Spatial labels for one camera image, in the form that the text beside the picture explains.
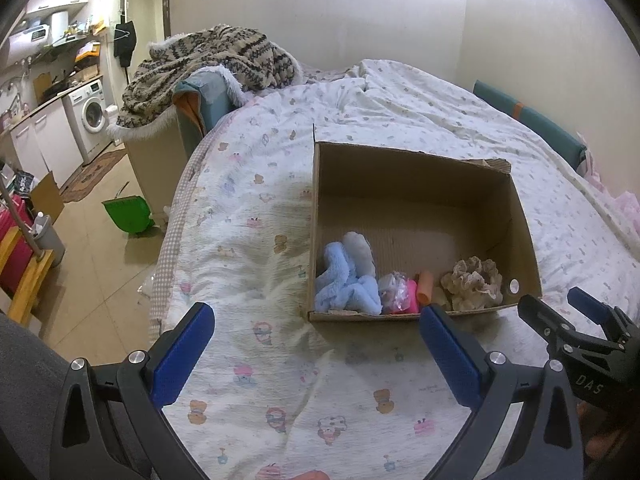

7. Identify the yellow wooden rack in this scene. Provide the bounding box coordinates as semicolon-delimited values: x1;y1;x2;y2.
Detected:
0;227;57;327

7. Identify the brown cardboard box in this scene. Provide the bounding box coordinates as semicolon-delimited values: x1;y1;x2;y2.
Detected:
302;124;544;324

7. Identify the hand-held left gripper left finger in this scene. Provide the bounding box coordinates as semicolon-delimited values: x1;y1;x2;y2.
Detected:
50;302;216;480

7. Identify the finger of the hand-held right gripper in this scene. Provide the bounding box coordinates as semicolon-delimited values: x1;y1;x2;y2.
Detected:
567;287;627;342
517;294;577;362

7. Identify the white kitchen cabinet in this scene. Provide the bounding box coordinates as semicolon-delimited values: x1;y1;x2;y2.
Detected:
9;94;85;192

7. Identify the clear plastic bag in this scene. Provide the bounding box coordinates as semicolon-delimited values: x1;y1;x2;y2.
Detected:
136;274;162;307

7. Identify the cartoon printed bed sheet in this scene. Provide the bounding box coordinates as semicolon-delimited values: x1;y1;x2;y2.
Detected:
150;84;640;480

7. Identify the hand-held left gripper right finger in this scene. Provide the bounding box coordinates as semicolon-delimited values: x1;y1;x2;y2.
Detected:
419;304;587;480

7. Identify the pink soft item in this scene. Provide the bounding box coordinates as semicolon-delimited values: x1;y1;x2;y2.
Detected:
394;279;420;315

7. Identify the grey bucket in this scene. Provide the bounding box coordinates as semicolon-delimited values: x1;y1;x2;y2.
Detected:
29;214;67;267

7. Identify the flat cardboard box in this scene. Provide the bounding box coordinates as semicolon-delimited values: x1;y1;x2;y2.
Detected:
29;170;67;222

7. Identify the beige lace scrunchie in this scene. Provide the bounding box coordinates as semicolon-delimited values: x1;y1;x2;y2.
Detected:
439;256;504;312

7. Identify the red suitcase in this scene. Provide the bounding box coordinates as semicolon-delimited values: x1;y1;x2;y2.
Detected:
0;194;35;302

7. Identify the black garment on hanger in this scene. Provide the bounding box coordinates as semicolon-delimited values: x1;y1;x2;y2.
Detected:
113;20;138;69

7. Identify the white water heater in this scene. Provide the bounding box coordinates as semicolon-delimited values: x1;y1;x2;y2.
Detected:
49;9;72;47

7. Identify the patterned knit blanket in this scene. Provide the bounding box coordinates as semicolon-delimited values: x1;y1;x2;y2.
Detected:
106;23;304;142

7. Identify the brown patterned rug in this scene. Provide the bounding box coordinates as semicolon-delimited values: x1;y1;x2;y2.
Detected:
61;149;130;205

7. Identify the white dotted quilt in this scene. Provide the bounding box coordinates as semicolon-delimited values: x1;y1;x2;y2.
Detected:
235;58;640;281

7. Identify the pink cloth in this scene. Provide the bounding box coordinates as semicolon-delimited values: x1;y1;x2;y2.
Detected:
584;157;640;246

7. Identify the green dustpan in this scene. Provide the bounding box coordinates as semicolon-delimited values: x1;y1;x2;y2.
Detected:
101;194;157;237

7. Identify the orange foam roller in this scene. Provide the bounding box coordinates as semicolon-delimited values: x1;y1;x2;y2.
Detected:
418;270;436;307

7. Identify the beige sofa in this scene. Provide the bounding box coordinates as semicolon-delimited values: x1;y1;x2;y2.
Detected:
121;119;193;223

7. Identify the teal headboard cushion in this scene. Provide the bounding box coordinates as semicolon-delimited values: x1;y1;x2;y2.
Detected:
471;79;589;173

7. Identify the white washing machine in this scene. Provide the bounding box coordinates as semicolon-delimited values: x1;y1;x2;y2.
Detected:
61;75;115;166

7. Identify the plastic bag of scrunchies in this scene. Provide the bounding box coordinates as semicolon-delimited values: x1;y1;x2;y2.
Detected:
377;270;412;314

